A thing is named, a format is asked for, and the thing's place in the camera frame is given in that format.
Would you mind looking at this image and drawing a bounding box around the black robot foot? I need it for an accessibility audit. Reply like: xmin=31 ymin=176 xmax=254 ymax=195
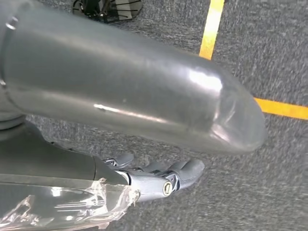
xmin=72 ymin=0 xmax=143 ymax=24

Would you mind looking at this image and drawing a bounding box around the yellow tape square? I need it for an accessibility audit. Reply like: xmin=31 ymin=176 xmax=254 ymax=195
xmin=199 ymin=0 xmax=308 ymax=121

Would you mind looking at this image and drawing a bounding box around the clear plastic wrap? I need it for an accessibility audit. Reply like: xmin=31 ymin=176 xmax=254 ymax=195
xmin=0 ymin=178 xmax=140 ymax=231

